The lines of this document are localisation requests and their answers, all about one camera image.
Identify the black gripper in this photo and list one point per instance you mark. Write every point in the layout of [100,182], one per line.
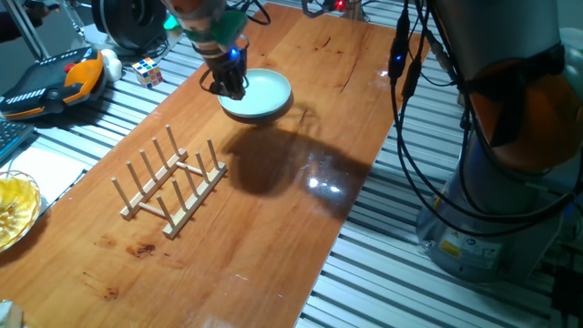
[228,64]

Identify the light green dish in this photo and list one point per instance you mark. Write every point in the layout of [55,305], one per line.
[264,93]

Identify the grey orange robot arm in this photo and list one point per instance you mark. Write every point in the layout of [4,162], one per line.
[501,27]

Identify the person forearm dark sleeve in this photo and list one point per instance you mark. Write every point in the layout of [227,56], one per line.
[13,27]

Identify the wooden peg dish rack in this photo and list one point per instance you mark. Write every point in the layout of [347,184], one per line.
[196,201]

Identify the person hand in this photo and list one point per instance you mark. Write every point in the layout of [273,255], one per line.
[43,7]

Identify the rubik's cube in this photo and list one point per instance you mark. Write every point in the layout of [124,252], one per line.
[148,73]

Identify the small green object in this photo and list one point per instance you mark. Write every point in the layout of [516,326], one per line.
[171,23]

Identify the small white figure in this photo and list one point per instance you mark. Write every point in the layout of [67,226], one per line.
[112,66]

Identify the black round device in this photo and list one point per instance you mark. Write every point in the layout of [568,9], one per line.
[129,20]

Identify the small red light module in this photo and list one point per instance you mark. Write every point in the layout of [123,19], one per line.
[339,4]

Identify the glossy brown wooden board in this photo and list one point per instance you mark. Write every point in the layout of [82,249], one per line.
[273,228]

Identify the white paper sheet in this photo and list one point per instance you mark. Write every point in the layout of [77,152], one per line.
[41,173]

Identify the grey metal stand leg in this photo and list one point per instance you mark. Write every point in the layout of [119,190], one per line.
[27,29]

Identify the black keyboard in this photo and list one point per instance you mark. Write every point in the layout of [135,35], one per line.
[11,136]

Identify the small white gold box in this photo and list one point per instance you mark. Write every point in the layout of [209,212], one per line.
[9,315]

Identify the long frame pole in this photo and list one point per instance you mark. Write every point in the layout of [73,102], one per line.
[353,9]

